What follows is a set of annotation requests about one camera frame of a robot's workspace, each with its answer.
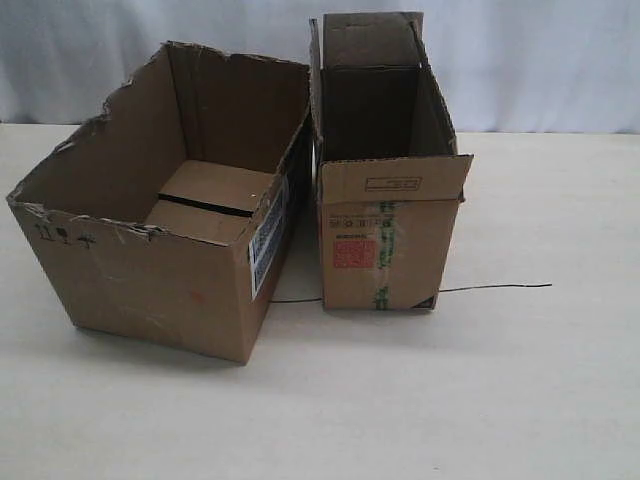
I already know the large torn cardboard box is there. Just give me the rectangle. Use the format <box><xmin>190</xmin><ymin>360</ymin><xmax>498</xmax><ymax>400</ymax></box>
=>
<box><xmin>7</xmin><ymin>42</ymin><xmax>312</xmax><ymax>364</ymax></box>

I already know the narrow cardboard box green tape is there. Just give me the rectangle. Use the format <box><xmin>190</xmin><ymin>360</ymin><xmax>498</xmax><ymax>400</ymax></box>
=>
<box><xmin>310</xmin><ymin>12</ymin><xmax>473</xmax><ymax>310</ymax></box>

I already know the thin black line on table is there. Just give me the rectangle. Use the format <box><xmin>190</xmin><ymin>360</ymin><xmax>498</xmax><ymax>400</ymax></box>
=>
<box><xmin>270</xmin><ymin>283</ymin><xmax>553</xmax><ymax>304</ymax></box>

